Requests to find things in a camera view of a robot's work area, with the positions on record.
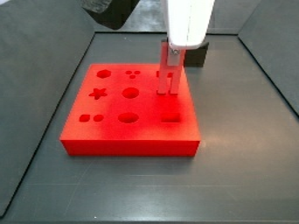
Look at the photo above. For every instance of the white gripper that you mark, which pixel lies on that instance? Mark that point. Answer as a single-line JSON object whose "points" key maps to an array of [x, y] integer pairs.
{"points": [[187, 20]]}

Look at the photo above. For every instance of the red double-square peg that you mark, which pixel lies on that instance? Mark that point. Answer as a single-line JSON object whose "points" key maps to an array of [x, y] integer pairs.
{"points": [[170, 69]]}

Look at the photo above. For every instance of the red shape-sorter block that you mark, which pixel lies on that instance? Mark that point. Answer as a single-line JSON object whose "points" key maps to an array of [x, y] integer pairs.
{"points": [[122, 119]]}

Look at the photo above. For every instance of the black curved holder block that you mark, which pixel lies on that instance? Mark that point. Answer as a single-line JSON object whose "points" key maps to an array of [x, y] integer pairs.
{"points": [[195, 56]]}

